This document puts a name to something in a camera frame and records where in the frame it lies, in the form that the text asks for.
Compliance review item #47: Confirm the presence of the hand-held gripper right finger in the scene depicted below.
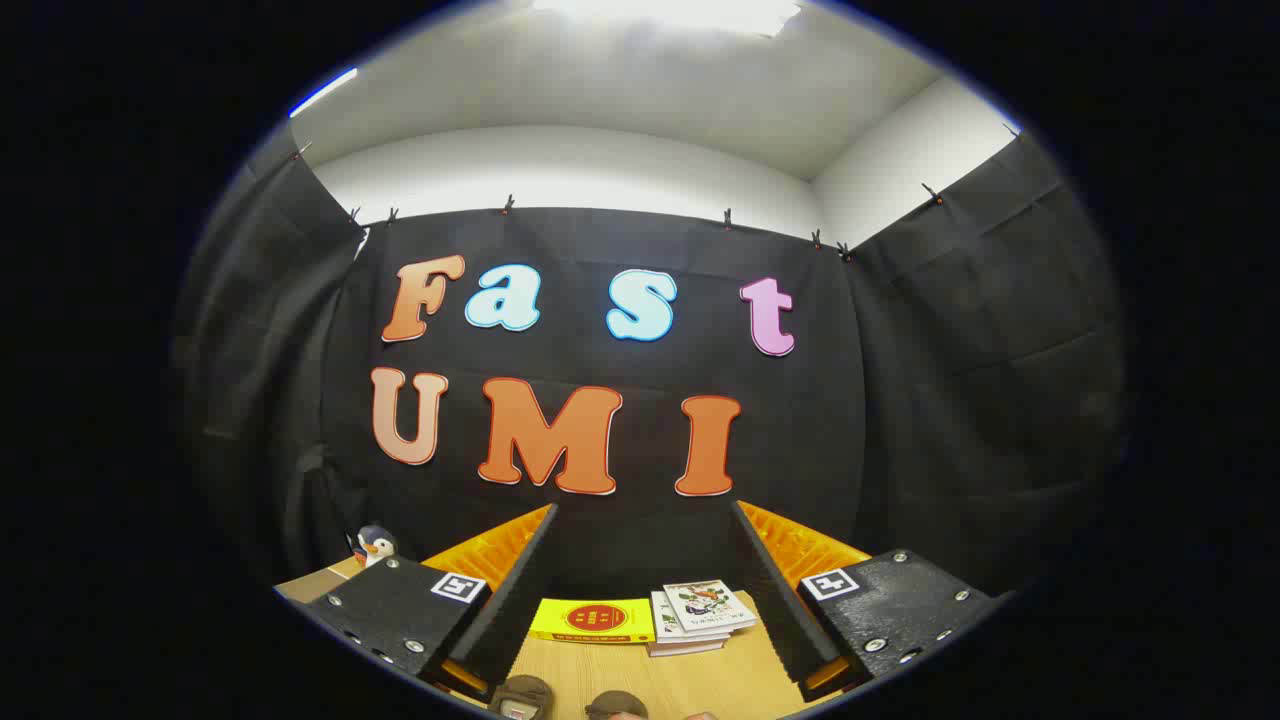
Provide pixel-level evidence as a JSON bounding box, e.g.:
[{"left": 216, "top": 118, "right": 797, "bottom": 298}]
[{"left": 731, "top": 499, "right": 1011, "bottom": 704}]

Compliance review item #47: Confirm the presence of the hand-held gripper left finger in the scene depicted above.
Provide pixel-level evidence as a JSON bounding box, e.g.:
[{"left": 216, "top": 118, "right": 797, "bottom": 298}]
[{"left": 298, "top": 503, "right": 560, "bottom": 703}]

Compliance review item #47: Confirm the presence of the brown fuzzy shoe with bow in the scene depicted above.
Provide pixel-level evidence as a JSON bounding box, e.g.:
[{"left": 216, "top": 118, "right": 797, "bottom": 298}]
[
  {"left": 585, "top": 690, "right": 649, "bottom": 720},
  {"left": 489, "top": 675, "right": 556, "bottom": 720}
]

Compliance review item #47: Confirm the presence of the white illustrated book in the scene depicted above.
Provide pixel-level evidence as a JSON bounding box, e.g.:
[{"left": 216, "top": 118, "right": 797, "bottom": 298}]
[{"left": 663, "top": 580, "right": 758, "bottom": 634}]

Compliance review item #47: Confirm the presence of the yellow book with red circle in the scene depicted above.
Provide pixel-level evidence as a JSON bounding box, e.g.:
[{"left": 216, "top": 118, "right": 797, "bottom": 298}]
[{"left": 529, "top": 598, "right": 657, "bottom": 645}]

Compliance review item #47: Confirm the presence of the white paperback book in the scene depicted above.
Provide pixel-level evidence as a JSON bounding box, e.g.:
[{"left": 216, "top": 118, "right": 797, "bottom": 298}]
[{"left": 650, "top": 591, "right": 733, "bottom": 647}]

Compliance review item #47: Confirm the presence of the penguin plush toy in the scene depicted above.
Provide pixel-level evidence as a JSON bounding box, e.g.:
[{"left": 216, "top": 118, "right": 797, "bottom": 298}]
[{"left": 350, "top": 525, "right": 399, "bottom": 569}]

